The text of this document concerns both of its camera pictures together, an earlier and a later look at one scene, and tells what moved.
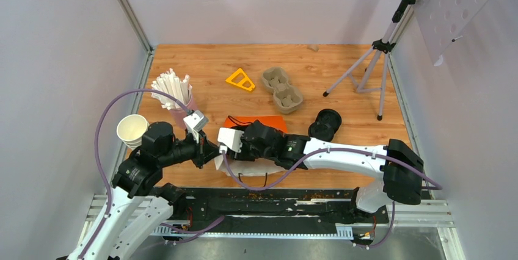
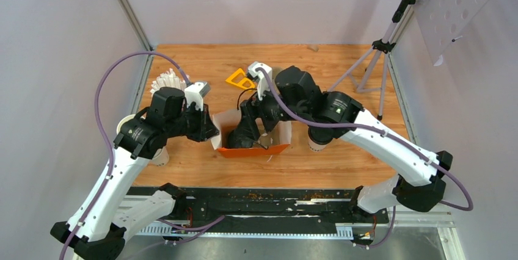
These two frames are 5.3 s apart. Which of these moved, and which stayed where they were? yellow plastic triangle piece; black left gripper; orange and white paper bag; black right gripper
Moved: orange and white paper bag; black left gripper; black right gripper
Stayed: yellow plastic triangle piece
